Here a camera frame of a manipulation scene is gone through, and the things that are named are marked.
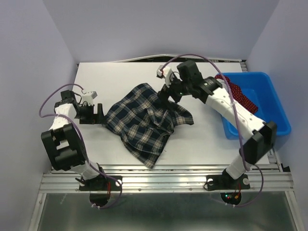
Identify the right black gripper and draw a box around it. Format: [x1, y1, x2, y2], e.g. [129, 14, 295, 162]
[157, 73, 193, 111]

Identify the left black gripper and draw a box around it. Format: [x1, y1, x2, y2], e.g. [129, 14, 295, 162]
[75, 103, 107, 125]

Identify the navy plaid pleated skirt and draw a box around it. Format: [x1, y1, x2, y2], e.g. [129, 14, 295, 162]
[104, 83, 194, 168]

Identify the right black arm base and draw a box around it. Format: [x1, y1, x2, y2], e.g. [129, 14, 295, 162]
[203, 174, 250, 206]

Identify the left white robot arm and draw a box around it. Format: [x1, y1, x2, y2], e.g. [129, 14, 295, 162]
[41, 90, 107, 191]

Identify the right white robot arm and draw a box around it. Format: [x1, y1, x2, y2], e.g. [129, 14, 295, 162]
[156, 61, 277, 188]

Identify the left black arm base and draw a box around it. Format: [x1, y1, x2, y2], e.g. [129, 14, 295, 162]
[75, 175, 123, 209]

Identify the red polka dot skirt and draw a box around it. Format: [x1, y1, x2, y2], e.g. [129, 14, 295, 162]
[224, 76, 258, 114]

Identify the blue plastic bin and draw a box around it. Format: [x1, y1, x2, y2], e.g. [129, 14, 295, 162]
[223, 72, 291, 137]

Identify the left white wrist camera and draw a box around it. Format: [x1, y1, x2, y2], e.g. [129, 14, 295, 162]
[81, 90, 97, 106]

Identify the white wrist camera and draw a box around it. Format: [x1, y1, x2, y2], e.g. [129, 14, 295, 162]
[81, 90, 97, 106]
[156, 65, 176, 88]

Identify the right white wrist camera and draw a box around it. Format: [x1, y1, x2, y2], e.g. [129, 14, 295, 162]
[156, 65, 176, 88]

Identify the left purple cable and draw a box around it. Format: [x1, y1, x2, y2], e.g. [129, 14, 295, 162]
[39, 83, 125, 209]

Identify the purple cable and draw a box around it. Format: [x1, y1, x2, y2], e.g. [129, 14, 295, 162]
[161, 54, 265, 208]
[39, 83, 125, 209]

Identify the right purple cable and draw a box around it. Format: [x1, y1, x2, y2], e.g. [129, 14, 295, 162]
[161, 54, 265, 208]

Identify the aluminium rail frame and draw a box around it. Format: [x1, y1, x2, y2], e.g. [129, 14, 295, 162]
[28, 142, 304, 231]

